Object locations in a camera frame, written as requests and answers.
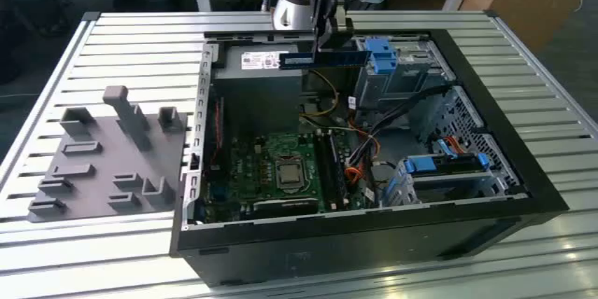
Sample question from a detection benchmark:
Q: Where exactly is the blue flat wire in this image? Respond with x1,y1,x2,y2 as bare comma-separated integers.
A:
437,139,458,158

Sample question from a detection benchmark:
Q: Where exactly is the blue RAM stick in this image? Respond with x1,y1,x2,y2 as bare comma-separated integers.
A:
279,51,373,69

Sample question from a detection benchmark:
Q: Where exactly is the green motherboard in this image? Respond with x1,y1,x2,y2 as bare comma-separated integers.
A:
203,130,375,223

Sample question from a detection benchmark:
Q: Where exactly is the black RAM slot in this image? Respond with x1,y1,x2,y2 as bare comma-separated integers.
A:
313,132,329,211

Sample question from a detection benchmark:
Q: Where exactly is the blue drive bay latch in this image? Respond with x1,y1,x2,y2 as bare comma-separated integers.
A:
366,38,398,74

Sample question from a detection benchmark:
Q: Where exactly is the orange flat wire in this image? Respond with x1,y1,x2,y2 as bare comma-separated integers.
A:
345,130,383,183

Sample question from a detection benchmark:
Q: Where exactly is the silver CPU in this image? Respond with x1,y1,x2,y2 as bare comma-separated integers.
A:
279,164,305,188

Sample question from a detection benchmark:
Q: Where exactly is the black graphics card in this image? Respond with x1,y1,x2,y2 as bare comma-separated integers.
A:
251,197,322,216

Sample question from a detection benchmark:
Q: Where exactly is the thin red wire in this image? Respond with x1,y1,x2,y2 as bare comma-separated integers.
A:
210,100,224,171

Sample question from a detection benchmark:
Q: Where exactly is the metal socket cover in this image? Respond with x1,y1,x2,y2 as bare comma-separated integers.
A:
274,154,310,195

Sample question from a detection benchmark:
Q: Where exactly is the grey metal drive cage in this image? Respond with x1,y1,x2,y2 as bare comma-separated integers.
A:
354,38,457,118

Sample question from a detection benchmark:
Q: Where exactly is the grey parts rack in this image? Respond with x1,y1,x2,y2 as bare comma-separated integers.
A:
27,85,195,223

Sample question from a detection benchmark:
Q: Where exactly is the black open PC case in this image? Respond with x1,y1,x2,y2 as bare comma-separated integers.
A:
168,28,570,288

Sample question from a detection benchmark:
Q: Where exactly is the dark cable bundle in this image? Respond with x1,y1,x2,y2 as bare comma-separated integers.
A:
347,85,457,167

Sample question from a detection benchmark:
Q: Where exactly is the grey metal disk bay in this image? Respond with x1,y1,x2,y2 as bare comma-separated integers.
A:
381,169,510,206

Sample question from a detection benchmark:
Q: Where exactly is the grey power supply unit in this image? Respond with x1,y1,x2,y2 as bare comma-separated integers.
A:
212,45,305,135

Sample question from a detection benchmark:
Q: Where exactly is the hard disk in blue carrier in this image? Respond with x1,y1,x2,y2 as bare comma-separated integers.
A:
401,153,490,176

